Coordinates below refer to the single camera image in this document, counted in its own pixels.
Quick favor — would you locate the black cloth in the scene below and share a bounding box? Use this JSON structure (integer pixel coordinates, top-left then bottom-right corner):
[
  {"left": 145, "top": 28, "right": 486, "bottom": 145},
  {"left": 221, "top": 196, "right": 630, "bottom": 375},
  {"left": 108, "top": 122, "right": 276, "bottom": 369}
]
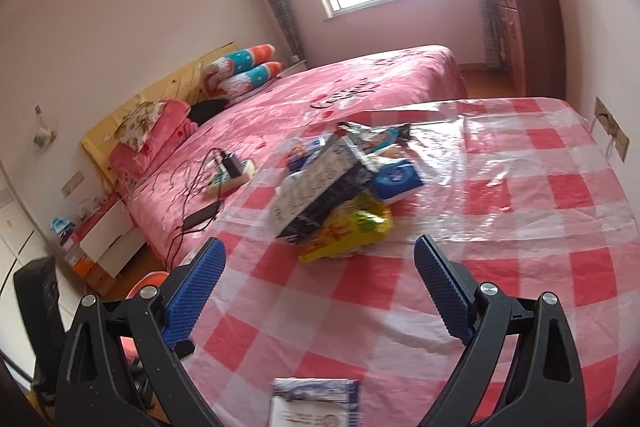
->
[{"left": 190, "top": 99, "right": 232, "bottom": 126}]

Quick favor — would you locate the cartoon print bolster pillow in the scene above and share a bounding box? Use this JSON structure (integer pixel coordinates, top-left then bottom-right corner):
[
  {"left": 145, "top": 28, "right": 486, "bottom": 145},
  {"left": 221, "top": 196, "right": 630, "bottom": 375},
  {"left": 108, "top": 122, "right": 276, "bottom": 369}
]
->
[
  {"left": 220, "top": 62, "right": 286, "bottom": 104},
  {"left": 202, "top": 43, "right": 278, "bottom": 82}
]

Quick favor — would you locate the wall socket panel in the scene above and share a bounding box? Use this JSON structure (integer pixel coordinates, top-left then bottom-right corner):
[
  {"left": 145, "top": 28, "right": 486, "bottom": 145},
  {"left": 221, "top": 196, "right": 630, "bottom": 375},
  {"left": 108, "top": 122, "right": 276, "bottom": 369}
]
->
[{"left": 592, "top": 97, "right": 631, "bottom": 164}]

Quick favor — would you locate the yellow wooden headboard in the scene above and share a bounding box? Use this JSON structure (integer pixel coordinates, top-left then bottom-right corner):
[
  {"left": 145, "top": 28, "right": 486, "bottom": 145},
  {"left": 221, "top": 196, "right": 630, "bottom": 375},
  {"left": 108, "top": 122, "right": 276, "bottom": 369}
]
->
[{"left": 80, "top": 41, "right": 238, "bottom": 192}]

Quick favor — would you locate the pink folded quilt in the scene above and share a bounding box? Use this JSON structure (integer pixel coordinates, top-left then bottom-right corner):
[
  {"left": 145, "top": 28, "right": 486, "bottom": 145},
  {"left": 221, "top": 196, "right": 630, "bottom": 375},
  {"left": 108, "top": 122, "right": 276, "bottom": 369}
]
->
[{"left": 110, "top": 99, "right": 201, "bottom": 180}]

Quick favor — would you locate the black chair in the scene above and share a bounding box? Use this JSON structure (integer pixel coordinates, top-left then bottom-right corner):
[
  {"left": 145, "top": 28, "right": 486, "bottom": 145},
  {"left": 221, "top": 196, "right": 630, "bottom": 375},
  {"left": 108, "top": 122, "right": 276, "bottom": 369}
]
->
[{"left": 14, "top": 256, "right": 69, "bottom": 404}]

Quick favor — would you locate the small blue white box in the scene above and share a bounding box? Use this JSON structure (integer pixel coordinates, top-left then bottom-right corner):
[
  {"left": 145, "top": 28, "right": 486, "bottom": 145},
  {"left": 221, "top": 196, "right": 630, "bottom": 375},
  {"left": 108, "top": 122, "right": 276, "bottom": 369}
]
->
[{"left": 287, "top": 138, "right": 333, "bottom": 172}]

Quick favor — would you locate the small wall ornament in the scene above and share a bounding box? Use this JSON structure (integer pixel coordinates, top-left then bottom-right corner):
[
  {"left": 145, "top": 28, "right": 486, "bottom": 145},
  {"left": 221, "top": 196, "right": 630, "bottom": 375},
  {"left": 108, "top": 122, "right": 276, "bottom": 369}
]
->
[{"left": 31, "top": 103, "right": 57, "bottom": 151}]

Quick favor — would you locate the white blue booklet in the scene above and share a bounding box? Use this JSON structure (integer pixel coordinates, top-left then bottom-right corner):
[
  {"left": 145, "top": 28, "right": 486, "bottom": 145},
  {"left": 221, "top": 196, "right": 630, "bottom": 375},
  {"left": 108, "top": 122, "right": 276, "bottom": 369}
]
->
[{"left": 270, "top": 377, "right": 362, "bottom": 427}]

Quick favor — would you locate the blue tissue packet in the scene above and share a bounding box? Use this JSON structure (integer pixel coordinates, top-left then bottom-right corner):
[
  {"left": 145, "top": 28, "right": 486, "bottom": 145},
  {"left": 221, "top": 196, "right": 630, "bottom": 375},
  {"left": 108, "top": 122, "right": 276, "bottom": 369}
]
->
[{"left": 372, "top": 157, "right": 426, "bottom": 202}]

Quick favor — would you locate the yellow snack bag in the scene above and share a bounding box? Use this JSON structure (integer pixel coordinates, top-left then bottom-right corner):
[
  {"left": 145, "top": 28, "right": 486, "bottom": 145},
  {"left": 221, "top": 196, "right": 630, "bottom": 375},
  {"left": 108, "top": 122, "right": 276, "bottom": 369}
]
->
[{"left": 299, "top": 192, "right": 393, "bottom": 264}]

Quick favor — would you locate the wall switch panel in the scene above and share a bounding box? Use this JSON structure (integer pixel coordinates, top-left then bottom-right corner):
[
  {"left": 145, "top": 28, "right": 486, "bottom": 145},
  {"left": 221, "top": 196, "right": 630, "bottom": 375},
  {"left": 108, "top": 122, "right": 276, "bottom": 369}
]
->
[{"left": 61, "top": 173, "right": 85, "bottom": 196}]

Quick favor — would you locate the floral pillow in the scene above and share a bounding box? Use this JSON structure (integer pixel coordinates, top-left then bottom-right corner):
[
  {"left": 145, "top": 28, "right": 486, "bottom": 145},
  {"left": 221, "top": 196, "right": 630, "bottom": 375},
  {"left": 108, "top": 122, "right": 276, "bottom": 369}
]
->
[{"left": 120, "top": 99, "right": 167, "bottom": 152}]

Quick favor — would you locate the white cabinet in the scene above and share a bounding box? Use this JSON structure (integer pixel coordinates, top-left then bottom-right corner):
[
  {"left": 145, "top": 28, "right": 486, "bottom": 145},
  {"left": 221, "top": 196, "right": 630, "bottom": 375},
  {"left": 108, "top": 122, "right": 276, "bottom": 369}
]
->
[{"left": 0, "top": 161, "right": 37, "bottom": 300}]

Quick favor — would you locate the white power strip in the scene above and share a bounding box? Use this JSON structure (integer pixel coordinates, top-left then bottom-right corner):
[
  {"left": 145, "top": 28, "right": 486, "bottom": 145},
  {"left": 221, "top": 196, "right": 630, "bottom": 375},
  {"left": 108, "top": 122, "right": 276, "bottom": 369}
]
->
[{"left": 204, "top": 159, "right": 257, "bottom": 196}]

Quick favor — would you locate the orange cardboard box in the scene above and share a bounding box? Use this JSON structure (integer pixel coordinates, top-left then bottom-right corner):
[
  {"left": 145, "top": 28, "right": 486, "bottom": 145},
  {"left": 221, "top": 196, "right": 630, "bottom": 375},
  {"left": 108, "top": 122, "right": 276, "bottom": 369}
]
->
[{"left": 64, "top": 247, "right": 115, "bottom": 297}]

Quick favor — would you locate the white patterned cardboard box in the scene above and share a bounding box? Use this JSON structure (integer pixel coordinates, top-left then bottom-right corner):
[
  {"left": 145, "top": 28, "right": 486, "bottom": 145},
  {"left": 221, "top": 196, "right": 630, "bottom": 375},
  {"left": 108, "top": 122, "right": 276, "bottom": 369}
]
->
[{"left": 272, "top": 136, "right": 375, "bottom": 245}]

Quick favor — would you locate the red white checkered tablecloth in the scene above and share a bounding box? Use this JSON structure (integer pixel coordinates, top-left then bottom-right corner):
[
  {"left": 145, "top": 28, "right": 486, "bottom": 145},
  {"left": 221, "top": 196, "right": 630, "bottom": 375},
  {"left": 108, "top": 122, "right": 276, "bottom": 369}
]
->
[{"left": 177, "top": 97, "right": 640, "bottom": 427}]

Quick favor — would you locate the teal plastic wrapper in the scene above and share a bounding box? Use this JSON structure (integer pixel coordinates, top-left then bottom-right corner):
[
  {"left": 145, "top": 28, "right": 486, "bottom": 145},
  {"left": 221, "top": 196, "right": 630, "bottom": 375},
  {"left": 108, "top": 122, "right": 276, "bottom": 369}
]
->
[{"left": 339, "top": 121, "right": 412, "bottom": 154}]

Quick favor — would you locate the brown wooden dresser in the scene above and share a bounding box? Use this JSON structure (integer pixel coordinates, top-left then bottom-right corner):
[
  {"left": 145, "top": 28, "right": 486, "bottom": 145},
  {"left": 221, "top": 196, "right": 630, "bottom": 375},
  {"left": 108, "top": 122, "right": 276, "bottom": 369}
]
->
[{"left": 492, "top": 0, "right": 562, "bottom": 98}]

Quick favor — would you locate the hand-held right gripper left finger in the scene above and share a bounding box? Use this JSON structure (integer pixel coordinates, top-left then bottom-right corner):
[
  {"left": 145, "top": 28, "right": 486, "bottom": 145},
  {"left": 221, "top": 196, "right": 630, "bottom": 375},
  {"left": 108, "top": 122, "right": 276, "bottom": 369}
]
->
[{"left": 55, "top": 237, "right": 228, "bottom": 427}]

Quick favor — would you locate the orange plastic bin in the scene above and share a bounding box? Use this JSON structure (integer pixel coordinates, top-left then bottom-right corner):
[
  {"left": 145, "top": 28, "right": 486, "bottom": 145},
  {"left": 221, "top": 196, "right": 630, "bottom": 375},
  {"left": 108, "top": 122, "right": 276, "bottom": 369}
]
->
[{"left": 117, "top": 271, "right": 173, "bottom": 368}]

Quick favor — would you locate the bed with pink blanket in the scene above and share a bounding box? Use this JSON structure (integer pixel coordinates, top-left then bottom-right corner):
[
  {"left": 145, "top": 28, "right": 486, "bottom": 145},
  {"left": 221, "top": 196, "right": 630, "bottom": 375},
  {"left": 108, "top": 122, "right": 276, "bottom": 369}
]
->
[{"left": 107, "top": 44, "right": 468, "bottom": 269}]

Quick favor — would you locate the black cable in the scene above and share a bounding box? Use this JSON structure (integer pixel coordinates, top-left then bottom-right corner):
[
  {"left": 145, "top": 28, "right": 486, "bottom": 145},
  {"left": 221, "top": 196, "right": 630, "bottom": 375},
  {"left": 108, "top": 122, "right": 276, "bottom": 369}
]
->
[{"left": 165, "top": 147, "right": 227, "bottom": 269}]

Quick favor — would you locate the black power bank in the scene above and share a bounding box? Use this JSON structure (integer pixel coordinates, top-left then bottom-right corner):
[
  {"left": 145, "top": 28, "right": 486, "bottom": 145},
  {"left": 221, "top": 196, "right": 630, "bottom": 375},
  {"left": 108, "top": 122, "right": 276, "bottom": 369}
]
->
[{"left": 181, "top": 201, "right": 222, "bottom": 231}]

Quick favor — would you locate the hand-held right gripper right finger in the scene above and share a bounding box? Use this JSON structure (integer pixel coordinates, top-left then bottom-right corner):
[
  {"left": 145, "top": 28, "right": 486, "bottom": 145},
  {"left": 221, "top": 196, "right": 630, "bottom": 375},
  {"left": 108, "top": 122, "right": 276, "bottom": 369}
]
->
[{"left": 414, "top": 234, "right": 587, "bottom": 427}]

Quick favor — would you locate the white red nightstand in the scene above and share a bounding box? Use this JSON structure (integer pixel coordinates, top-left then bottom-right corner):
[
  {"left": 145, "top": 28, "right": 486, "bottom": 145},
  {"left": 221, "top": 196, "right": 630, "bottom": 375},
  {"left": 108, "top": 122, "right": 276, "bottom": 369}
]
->
[{"left": 77, "top": 197, "right": 142, "bottom": 279}]

